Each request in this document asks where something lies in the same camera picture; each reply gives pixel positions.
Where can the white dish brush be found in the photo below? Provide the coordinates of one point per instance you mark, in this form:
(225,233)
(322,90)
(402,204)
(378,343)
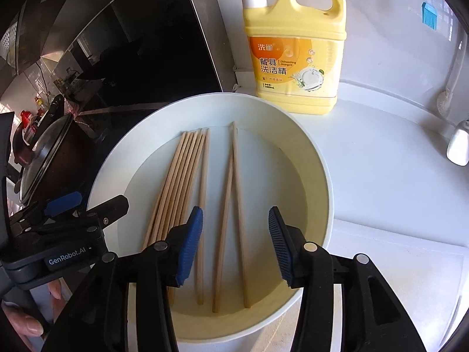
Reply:
(445,101)

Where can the white plastic basin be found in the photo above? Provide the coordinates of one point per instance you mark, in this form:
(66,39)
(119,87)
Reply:
(285,176)

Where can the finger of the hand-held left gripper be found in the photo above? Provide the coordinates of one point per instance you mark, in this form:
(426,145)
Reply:
(62,203)
(113,207)

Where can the metal spatula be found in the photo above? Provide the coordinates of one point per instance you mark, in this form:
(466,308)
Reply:
(458,146)

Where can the dark cooking pot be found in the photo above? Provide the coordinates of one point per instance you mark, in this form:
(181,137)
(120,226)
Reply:
(80,154)

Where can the white cutting board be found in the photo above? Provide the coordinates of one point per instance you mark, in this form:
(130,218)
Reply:
(384,282)

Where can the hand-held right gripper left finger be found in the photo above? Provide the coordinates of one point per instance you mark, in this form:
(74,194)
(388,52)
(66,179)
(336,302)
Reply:
(188,249)

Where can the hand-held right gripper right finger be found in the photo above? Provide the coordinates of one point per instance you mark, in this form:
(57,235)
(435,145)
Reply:
(280,249)

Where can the pile of wooden chopsticks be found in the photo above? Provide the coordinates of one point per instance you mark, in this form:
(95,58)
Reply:
(179,176)

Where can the glass pot lid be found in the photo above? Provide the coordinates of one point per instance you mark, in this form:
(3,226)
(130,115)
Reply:
(42,154)

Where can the yellow dish detergent bottle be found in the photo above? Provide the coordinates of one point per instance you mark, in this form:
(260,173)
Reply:
(293,80)

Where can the person's left hand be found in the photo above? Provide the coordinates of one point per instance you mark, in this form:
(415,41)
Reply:
(25,324)

